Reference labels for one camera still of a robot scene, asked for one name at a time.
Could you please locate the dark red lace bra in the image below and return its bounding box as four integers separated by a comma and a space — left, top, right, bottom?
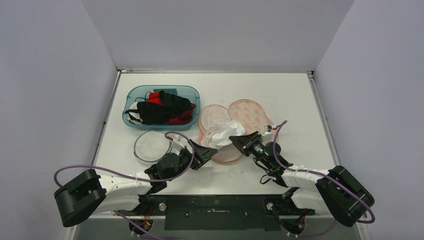
165, 103, 196, 126

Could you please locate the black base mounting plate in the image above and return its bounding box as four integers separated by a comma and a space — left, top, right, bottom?
120, 194, 316, 231

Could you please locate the white satin bra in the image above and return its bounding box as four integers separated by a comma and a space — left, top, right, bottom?
204, 120, 246, 149

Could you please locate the white black bra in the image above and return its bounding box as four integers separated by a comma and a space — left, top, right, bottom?
124, 102, 143, 125

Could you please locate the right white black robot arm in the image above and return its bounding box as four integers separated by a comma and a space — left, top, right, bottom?
229, 131, 375, 227

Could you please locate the peach floral padded bra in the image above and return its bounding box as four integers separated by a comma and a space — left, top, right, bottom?
198, 99, 275, 164

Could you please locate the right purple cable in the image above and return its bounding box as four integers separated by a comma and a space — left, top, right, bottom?
272, 120, 376, 225

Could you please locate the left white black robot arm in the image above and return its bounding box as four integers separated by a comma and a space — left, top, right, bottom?
54, 140, 218, 227

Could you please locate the teal plastic bin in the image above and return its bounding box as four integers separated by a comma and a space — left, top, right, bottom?
122, 85, 201, 131

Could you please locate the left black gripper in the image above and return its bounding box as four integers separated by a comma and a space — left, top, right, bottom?
166, 139, 218, 182

